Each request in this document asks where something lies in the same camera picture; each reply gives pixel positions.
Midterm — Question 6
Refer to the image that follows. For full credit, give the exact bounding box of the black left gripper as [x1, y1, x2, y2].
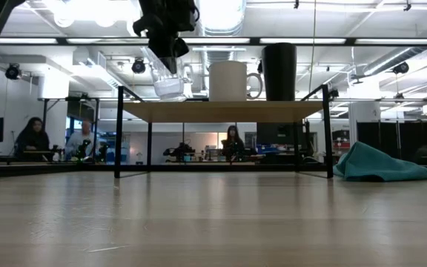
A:
[131, 0, 201, 76]

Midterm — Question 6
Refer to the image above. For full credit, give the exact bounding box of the clear glass cup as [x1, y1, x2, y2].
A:
[140, 45, 196, 102]

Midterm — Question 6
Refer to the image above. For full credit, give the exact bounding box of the white ceramic mug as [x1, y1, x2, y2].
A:
[208, 60, 264, 102]

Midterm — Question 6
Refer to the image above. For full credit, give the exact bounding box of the black tall tumbler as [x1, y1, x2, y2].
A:
[260, 42, 298, 102]

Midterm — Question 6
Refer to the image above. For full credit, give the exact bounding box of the wooden shelf with black legs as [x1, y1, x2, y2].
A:
[113, 84, 334, 179]

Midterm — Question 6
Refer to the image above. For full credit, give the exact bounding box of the black ceiling spotlight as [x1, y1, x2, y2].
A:
[130, 58, 147, 75]
[391, 61, 411, 76]
[4, 62, 22, 82]

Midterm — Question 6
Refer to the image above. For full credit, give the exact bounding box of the person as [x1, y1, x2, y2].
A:
[220, 125, 247, 162]
[64, 119, 102, 161]
[13, 116, 51, 162]

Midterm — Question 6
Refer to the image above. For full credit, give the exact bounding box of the teal cloth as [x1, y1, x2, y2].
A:
[333, 141, 427, 183]

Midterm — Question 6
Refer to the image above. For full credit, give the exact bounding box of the black room partition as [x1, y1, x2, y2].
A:
[357, 119, 427, 165]

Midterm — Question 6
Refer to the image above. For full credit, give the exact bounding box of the black aluminium table frame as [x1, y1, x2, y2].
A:
[0, 162, 427, 180]

